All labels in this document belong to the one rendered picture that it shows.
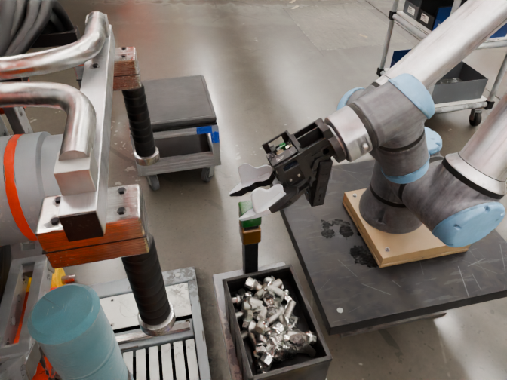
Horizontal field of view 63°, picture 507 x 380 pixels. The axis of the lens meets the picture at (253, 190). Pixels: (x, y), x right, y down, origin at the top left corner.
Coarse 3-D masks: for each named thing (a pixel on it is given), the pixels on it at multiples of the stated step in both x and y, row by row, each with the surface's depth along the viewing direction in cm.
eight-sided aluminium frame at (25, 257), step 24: (0, 120) 74; (24, 120) 75; (24, 264) 74; (48, 264) 75; (24, 288) 74; (48, 288) 74; (0, 312) 67; (0, 336) 63; (24, 336) 63; (0, 360) 60; (24, 360) 60
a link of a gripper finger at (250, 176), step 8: (240, 168) 74; (248, 168) 75; (256, 168) 75; (264, 168) 75; (240, 176) 76; (248, 176) 76; (256, 176) 76; (264, 176) 76; (272, 176) 76; (240, 184) 77; (248, 184) 76; (256, 184) 76; (264, 184) 76; (232, 192) 77; (240, 192) 77
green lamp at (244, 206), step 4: (248, 200) 81; (240, 204) 80; (244, 204) 80; (248, 204) 80; (252, 204) 80; (240, 208) 79; (244, 208) 79; (248, 208) 79; (240, 212) 79; (244, 212) 78; (240, 220) 81; (248, 220) 79; (252, 220) 79; (256, 220) 80; (260, 220) 80; (244, 224) 80; (248, 224) 80; (252, 224) 80; (256, 224) 80; (260, 224) 81
